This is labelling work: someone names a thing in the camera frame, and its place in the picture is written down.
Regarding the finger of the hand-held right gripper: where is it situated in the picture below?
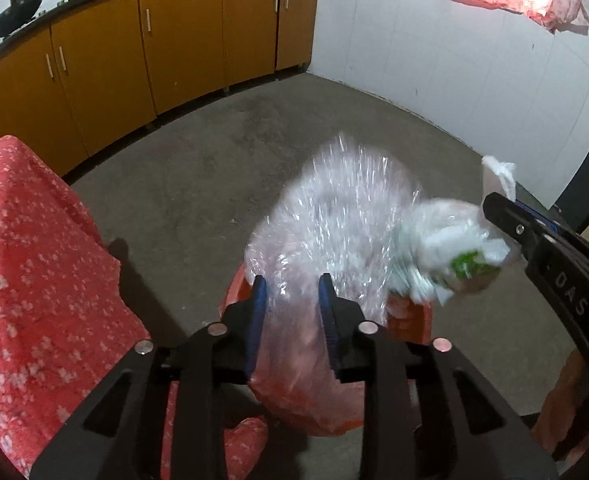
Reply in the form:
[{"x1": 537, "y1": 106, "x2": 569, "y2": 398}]
[
  {"x1": 483, "y1": 192, "x2": 551, "y2": 262},
  {"x1": 514, "y1": 198, "x2": 570, "y2": 237}
]

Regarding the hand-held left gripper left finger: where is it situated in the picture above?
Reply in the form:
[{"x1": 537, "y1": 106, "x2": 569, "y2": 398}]
[{"x1": 29, "y1": 275, "x2": 268, "y2": 480}]

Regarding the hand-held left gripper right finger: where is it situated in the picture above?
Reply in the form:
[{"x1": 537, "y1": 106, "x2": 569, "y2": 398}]
[{"x1": 318, "y1": 273, "x2": 560, "y2": 480}]

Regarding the red plastic bin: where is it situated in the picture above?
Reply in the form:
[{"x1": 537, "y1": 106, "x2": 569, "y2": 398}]
[{"x1": 218, "y1": 266, "x2": 433, "y2": 436}]

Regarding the white green-printed plastic bag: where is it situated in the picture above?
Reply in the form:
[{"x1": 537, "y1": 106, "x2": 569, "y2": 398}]
[{"x1": 388, "y1": 155, "x2": 521, "y2": 307}]

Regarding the clear plastic bag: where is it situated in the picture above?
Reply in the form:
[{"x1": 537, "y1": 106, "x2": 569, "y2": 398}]
[{"x1": 244, "y1": 132, "x2": 425, "y2": 436}]

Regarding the person's right forearm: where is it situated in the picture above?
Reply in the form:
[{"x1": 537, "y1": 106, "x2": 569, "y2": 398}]
[{"x1": 531, "y1": 347, "x2": 589, "y2": 461}]

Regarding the red floral table cloth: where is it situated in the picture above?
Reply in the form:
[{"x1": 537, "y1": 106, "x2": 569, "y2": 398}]
[{"x1": 0, "y1": 135, "x2": 270, "y2": 480}]

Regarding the yellow kitchen cabinet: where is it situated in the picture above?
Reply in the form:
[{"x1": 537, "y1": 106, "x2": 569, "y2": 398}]
[{"x1": 0, "y1": 0, "x2": 320, "y2": 177}]

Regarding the black wok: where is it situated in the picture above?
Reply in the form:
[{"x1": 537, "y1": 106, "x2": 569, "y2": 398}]
[{"x1": 0, "y1": 0, "x2": 46, "y2": 39}]

